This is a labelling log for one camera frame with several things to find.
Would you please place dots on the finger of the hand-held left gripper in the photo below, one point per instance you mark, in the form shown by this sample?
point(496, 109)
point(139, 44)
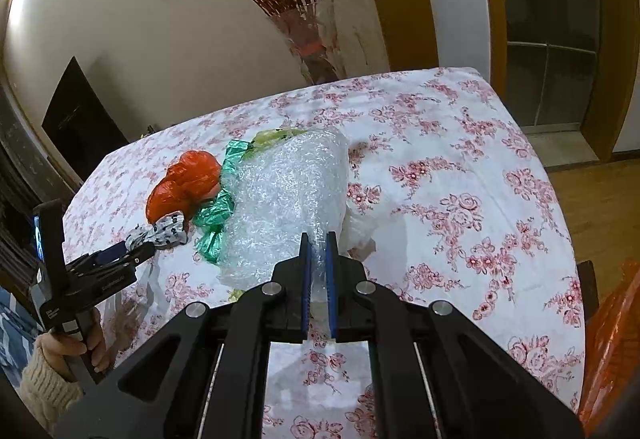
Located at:
point(110, 255)
point(137, 256)

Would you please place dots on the wooden framed glass door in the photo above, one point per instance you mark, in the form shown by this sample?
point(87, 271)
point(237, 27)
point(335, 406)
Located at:
point(550, 19)

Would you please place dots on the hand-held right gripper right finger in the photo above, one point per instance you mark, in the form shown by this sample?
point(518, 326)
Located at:
point(331, 289)

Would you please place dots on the floral tablecloth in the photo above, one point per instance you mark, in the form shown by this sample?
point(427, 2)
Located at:
point(450, 144)

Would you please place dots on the glass vase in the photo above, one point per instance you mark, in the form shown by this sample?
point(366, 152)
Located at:
point(312, 49)

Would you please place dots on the orange plastic bag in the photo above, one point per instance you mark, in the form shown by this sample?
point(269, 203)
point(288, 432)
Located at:
point(185, 184)

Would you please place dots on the blue patterned cloth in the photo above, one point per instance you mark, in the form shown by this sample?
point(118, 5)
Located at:
point(15, 329)

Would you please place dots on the dark wooden cabinet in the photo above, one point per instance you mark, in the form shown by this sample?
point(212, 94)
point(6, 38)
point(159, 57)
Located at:
point(20, 179)

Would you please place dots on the white plastic bag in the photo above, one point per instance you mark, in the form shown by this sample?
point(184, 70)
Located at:
point(360, 231)

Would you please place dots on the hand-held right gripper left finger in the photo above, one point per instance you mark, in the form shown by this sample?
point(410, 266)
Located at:
point(306, 289)

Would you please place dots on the black flat panel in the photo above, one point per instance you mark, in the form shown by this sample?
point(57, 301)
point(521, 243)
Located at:
point(80, 124)

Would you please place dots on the yellow-green plastic bag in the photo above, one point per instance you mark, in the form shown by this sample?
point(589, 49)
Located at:
point(272, 137)

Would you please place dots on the white black-patterned wrapper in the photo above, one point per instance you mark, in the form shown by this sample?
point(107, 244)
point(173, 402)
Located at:
point(167, 229)

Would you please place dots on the person's left hand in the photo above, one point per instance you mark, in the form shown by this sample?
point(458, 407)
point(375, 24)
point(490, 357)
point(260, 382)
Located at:
point(55, 346)

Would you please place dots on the green crinkled plastic bag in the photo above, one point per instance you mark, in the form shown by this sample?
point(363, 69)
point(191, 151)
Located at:
point(215, 214)

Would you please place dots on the clear bubble wrap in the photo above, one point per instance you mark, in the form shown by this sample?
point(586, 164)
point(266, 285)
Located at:
point(285, 199)

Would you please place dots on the orange bin liner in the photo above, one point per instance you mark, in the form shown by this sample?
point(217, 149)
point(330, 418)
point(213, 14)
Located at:
point(615, 344)

